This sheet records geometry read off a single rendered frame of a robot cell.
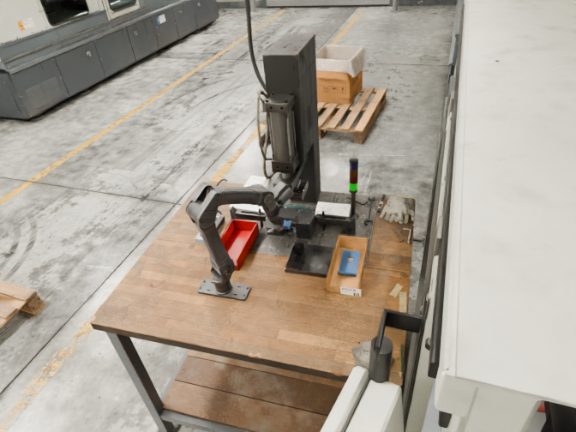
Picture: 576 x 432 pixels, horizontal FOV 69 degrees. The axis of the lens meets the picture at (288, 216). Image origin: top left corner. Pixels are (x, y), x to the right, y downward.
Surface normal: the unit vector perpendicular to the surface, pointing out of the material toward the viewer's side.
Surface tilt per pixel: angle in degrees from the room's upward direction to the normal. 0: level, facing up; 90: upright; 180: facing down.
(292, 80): 90
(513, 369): 0
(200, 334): 0
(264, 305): 0
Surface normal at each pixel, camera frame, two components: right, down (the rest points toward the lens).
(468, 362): -0.07, -0.80
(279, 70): -0.27, 0.60
